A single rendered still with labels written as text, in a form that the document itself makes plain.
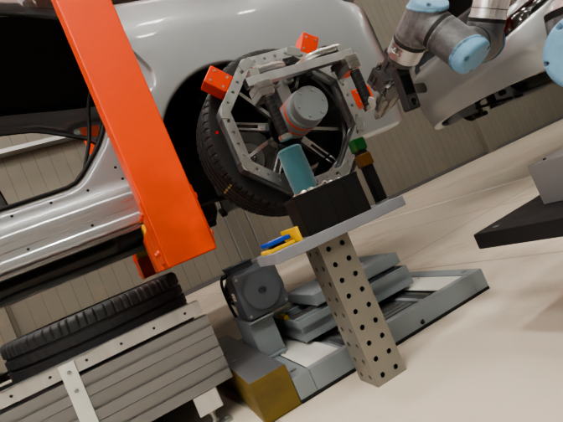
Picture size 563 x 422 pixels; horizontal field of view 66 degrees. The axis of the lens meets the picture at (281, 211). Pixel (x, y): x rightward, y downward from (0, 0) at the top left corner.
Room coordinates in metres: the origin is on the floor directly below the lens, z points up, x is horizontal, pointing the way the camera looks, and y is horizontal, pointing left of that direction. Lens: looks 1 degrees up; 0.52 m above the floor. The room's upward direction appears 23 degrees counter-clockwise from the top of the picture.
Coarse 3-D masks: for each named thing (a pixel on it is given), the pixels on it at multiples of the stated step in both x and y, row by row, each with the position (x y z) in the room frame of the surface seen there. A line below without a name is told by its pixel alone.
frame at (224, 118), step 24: (288, 48) 1.66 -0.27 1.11; (240, 72) 1.60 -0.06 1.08; (312, 72) 1.73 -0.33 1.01; (336, 96) 1.76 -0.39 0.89; (360, 120) 1.72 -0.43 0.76; (240, 144) 1.54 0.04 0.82; (240, 168) 1.56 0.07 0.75; (264, 168) 1.56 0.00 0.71; (336, 168) 1.65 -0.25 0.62; (288, 192) 1.62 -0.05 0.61
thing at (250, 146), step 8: (248, 136) 2.13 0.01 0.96; (256, 136) 2.15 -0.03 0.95; (264, 136) 2.16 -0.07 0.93; (248, 144) 2.08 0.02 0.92; (256, 144) 2.14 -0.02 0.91; (264, 152) 2.15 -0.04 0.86; (272, 152) 2.16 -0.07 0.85; (256, 160) 2.08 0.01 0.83; (264, 160) 2.09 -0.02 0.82; (272, 160) 2.16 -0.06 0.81
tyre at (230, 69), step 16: (288, 64) 1.75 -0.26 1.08; (320, 80) 1.79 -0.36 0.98; (208, 96) 1.62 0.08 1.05; (208, 112) 1.60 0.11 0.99; (208, 128) 1.60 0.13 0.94; (208, 144) 1.60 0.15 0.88; (224, 144) 1.61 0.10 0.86; (208, 160) 1.67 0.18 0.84; (224, 160) 1.60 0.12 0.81; (208, 176) 1.77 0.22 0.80; (224, 176) 1.62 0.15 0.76; (240, 176) 1.61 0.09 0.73; (224, 192) 1.75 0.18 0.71; (240, 192) 1.62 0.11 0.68; (256, 192) 1.62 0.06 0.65; (272, 192) 1.64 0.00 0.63; (256, 208) 1.74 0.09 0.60; (272, 208) 1.70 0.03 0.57
